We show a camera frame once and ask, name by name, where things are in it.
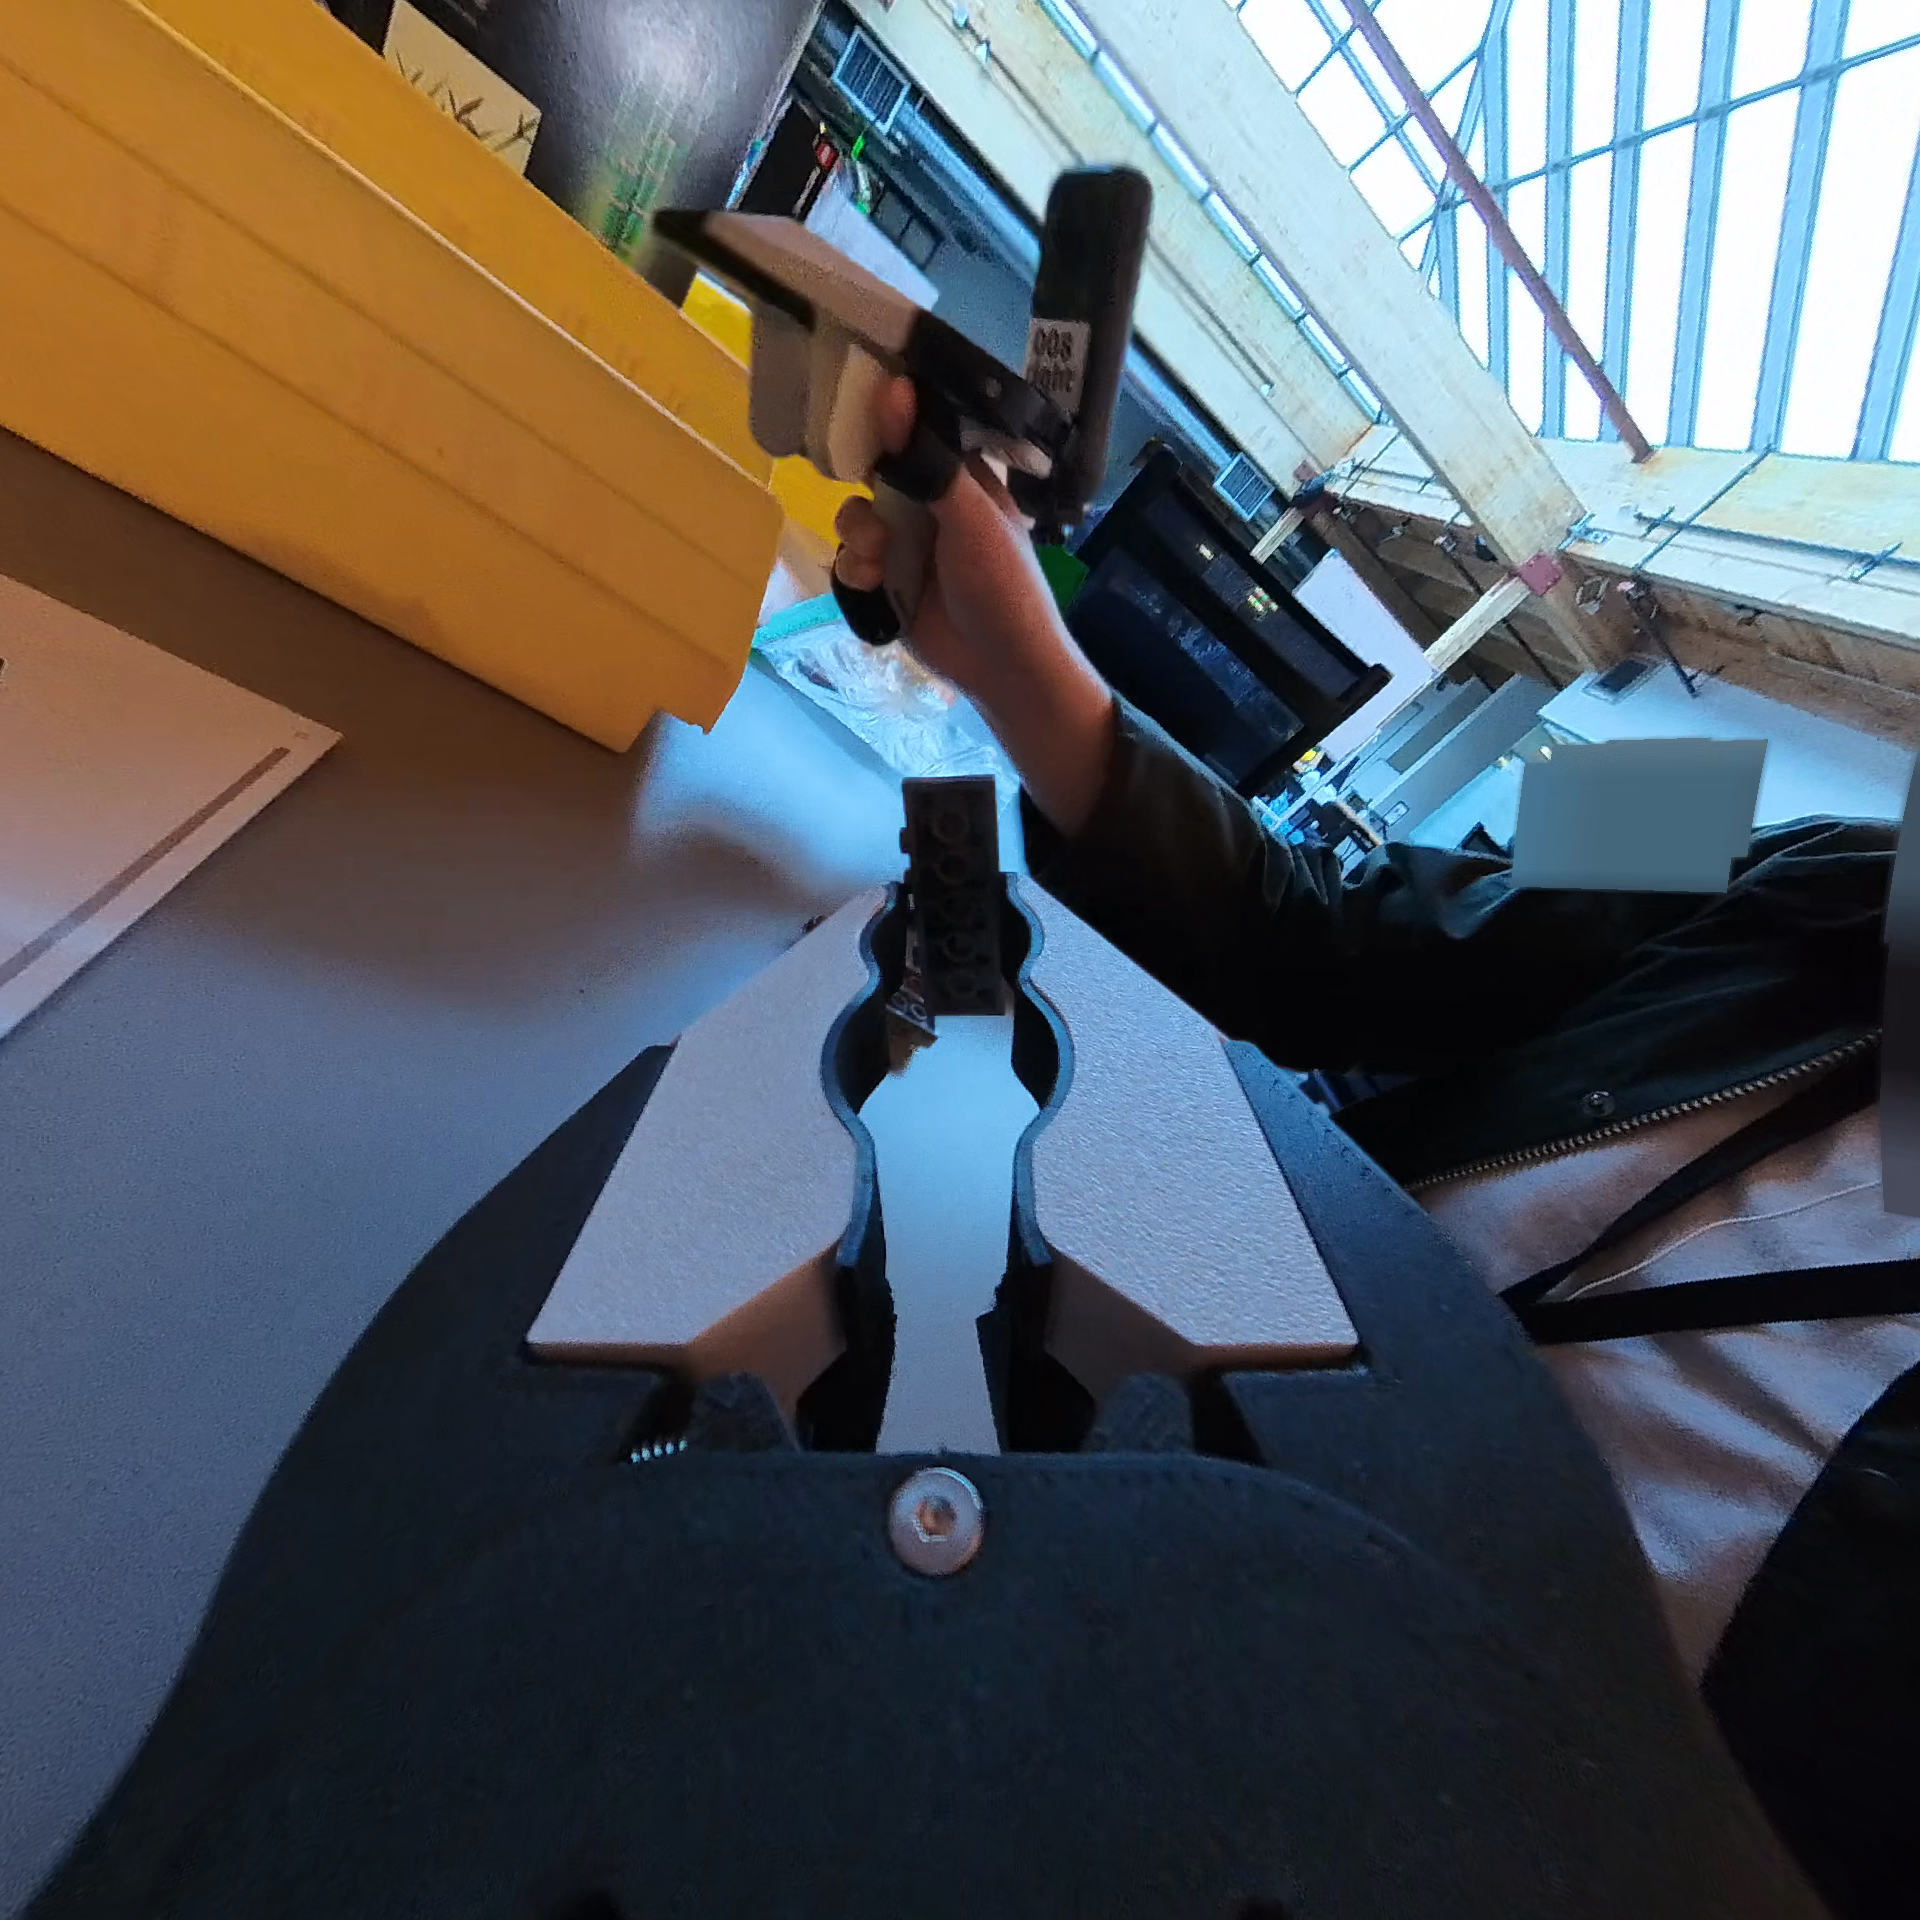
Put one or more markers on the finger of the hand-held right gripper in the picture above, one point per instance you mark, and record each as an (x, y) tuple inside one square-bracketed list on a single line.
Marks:
[(809, 247), (751, 284)]

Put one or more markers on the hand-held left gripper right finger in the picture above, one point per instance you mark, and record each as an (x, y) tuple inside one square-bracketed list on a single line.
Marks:
[(1184, 1200)]

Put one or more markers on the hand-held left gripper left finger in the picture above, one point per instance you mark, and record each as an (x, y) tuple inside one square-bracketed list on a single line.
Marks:
[(704, 1200)]

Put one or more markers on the small grey bracket brick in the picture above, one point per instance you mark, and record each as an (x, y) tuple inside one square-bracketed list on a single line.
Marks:
[(907, 1020)]

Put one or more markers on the long grey studded plate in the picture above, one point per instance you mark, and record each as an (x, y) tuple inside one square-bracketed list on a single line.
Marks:
[(954, 885)]

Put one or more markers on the yellow plastic bin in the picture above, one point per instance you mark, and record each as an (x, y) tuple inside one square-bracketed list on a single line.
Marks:
[(375, 450), (819, 493)]

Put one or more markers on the grey desk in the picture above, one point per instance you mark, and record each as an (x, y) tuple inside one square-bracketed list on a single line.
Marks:
[(375, 1050)]

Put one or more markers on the person's right hand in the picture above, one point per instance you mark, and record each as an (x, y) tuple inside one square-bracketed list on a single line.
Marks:
[(974, 585)]

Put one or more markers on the black bamboo print box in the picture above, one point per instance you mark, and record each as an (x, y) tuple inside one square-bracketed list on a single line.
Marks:
[(675, 90)]

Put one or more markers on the black electronics rack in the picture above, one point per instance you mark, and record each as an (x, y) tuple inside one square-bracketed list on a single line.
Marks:
[(1201, 645)]

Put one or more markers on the green zip plastic bag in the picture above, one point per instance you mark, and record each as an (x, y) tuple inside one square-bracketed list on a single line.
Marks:
[(856, 674)]

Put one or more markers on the person's upper body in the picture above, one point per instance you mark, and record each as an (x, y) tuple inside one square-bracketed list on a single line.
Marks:
[(1725, 1425)]

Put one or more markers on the open instruction booklet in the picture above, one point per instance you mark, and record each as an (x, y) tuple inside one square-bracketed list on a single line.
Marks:
[(120, 779)]

